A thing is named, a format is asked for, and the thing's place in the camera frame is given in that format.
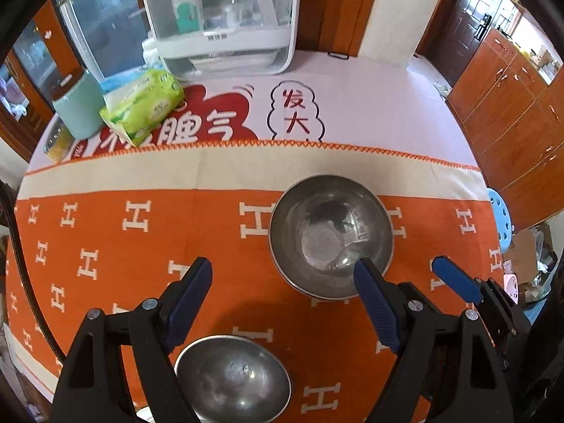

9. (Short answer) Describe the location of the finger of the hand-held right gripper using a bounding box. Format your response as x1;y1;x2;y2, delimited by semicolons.
431;256;532;360

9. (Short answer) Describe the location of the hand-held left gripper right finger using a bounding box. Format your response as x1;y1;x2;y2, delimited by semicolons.
354;258;514;423

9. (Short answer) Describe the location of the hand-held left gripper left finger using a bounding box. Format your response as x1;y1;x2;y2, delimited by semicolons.
52;256;214;423

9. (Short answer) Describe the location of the large steel bowl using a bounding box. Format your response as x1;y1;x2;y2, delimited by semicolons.
268;175;394;299

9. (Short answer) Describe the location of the small steel bowl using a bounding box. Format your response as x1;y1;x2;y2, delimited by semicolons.
174;335;292;423

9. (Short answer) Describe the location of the blue plastic stool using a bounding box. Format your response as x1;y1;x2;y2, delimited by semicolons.
486;188;515;253

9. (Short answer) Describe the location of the cardboard box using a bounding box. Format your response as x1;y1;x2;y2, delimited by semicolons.
503;224;557;302

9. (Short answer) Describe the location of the orange patterned blanket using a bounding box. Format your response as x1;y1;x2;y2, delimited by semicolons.
4;139;507;423

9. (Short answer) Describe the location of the orange wooden cabinet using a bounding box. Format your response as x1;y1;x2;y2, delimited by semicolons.
416;22;564;232

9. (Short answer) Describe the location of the white printed tablecloth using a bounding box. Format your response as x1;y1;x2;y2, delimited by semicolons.
27;46;482;173

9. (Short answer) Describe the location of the green tissue pack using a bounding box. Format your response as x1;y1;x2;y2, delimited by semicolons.
99;68;186;147

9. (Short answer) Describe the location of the yellow jar with foil lid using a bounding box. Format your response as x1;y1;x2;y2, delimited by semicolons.
43;118;74;163

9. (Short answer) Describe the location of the mint green canister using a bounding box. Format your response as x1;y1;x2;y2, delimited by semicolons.
51;68;109;140

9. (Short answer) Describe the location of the light blue packet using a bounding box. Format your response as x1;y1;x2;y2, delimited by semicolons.
100;74;142;95

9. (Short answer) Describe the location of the dark door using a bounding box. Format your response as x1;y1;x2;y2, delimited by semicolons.
434;0;501;90

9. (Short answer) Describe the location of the white storage box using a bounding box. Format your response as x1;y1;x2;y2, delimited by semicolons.
140;0;303;82

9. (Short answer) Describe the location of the glass display cabinet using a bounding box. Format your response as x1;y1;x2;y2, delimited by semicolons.
0;0;153;161

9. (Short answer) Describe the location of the black cable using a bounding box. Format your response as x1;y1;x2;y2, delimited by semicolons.
0;184;69;360

